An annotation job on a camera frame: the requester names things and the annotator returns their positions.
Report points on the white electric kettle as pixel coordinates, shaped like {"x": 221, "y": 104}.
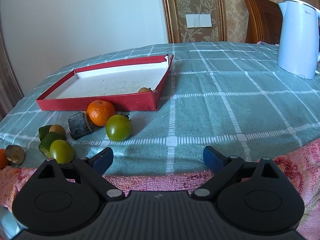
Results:
{"x": 298, "y": 51}

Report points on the gold framed wallpaper panel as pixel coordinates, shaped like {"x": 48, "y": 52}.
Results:
{"x": 176, "y": 12}

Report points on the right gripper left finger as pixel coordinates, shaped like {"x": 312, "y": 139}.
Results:
{"x": 59, "y": 198}

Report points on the orange mandarin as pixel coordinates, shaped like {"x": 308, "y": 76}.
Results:
{"x": 99, "y": 112}
{"x": 3, "y": 159}

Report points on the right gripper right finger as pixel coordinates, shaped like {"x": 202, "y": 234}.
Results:
{"x": 253, "y": 197}

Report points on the green cucumber piece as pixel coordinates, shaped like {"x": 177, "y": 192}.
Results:
{"x": 43, "y": 131}
{"x": 45, "y": 144}

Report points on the white wall switch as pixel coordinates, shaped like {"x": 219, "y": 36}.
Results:
{"x": 198, "y": 20}

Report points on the red shallow cardboard box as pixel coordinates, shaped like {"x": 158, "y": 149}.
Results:
{"x": 117, "y": 82}

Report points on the yellow-brown longan fruit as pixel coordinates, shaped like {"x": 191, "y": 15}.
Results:
{"x": 58, "y": 129}

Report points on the dark sugarcane piece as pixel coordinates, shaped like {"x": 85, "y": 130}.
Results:
{"x": 15, "y": 154}
{"x": 79, "y": 125}

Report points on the small brown longan fruit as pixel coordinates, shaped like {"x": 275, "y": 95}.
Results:
{"x": 145, "y": 90}

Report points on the green tomato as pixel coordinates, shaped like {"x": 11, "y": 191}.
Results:
{"x": 118, "y": 127}
{"x": 61, "y": 151}

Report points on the wooden headboard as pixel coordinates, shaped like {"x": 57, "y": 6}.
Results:
{"x": 264, "y": 22}

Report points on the teal plaid bed sheet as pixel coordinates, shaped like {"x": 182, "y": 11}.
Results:
{"x": 231, "y": 96}

